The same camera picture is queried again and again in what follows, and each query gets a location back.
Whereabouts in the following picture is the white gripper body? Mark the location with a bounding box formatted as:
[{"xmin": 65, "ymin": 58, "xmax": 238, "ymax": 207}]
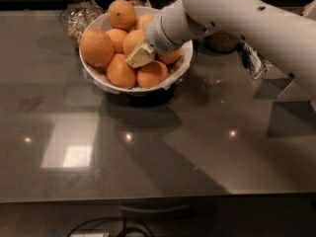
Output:
[{"xmin": 145, "ymin": 0, "xmax": 204, "ymax": 54}]

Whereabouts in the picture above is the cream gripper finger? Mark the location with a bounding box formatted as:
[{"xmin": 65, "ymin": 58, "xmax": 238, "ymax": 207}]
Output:
[{"xmin": 125, "ymin": 40, "xmax": 155, "ymax": 68}]

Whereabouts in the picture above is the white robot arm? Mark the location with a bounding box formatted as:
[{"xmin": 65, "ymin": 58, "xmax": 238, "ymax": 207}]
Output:
[{"xmin": 126, "ymin": 0, "xmax": 316, "ymax": 101}]

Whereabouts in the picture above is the center orange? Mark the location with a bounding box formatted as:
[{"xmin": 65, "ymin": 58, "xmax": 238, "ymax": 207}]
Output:
[{"xmin": 122, "ymin": 30, "xmax": 145, "ymax": 55}]

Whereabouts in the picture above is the front right orange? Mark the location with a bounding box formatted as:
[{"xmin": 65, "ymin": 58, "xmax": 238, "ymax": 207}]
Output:
[{"xmin": 137, "ymin": 60, "xmax": 169, "ymax": 89}]

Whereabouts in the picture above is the back right yellowish orange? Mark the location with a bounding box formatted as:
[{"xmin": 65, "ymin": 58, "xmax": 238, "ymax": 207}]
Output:
[{"xmin": 134, "ymin": 13, "xmax": 154, "ymax": 30}]

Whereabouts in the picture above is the front left orange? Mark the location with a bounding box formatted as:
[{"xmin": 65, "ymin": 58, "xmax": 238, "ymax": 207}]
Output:
[{"xmin": 106, "ymin": 53, "xmax": 137, "ymax": 89}]

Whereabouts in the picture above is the small middle left orange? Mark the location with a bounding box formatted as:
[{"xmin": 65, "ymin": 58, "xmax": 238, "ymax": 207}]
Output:
[{"xmin": 107, "ymin": 29, "xmax": 127, "ymax": 53}]

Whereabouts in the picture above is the white bowl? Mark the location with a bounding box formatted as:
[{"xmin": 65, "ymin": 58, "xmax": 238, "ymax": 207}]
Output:
[{"xmin": 79, "ymin": 6, "xmax": 194, "ymax": 96}]

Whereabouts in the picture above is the top orange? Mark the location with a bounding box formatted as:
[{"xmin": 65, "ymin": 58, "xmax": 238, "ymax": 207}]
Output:
[{"xmin": 108, "ymin": 0, "xmax": 137, "ymax": 31}]

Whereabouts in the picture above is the left large orange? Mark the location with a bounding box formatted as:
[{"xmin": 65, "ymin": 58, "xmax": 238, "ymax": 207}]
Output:
[{"xmin": 80, "ymin": 30, "xmax": 114, "ymax": 67}]

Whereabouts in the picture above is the right glass cereal jar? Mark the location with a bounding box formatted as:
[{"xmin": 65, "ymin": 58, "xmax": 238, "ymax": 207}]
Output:
[{"xmin": 204, "ymin": 31, "xmax": 239, "ymax": 53}]

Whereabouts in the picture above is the left glass cereal jar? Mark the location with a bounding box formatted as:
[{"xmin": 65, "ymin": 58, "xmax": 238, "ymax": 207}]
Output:
[{"xmin": 59, "ymin": 0, "xmax": 104, "ymax": 49}]

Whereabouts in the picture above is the clear plastic cutlery packet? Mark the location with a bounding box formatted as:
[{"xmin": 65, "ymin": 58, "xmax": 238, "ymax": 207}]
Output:
[{"xmin": 236, "ymin": 41, "xmax": 273, "ymax": 80}]

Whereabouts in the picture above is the white napkin holder box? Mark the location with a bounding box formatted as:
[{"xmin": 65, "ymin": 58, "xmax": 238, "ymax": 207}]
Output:
[{"xmin": 264, "ymin": 64, "xmax": 316, "ymax": 112}]

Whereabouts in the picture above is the white power adapter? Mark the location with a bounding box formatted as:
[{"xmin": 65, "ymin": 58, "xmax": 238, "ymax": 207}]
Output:
[{"xmin": 69, "ymin": 232, "xmax": 110, "ymax": 237}]

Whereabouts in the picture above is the black cable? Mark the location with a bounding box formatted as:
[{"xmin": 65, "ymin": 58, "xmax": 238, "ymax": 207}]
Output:
[{"xmin": 66, "ymin": 216, "xmax": 156, "ymax": 237}]

